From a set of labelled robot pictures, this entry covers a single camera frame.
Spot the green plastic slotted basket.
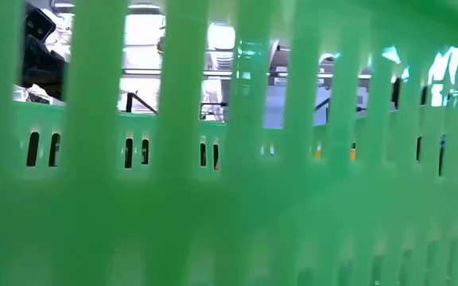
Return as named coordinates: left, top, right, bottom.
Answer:
left=0, top=0, right=458, bottom=286

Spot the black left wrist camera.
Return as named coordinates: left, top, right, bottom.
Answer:
left=24, top=6, right=58, bottom=44

